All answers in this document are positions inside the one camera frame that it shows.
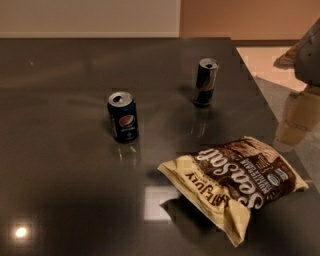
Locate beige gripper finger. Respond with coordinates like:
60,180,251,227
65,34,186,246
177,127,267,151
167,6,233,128
275,85,320,146

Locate blue pepsi can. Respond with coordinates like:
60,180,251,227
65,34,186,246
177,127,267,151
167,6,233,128
107,91,139,143

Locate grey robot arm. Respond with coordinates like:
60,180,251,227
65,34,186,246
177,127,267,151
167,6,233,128
274,19,320,151

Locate tall blue silver energy can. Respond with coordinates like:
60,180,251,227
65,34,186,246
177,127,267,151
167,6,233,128
193,58,219,107

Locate yellow brown snack bag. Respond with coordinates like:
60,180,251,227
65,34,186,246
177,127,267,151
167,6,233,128
158,136,308,247

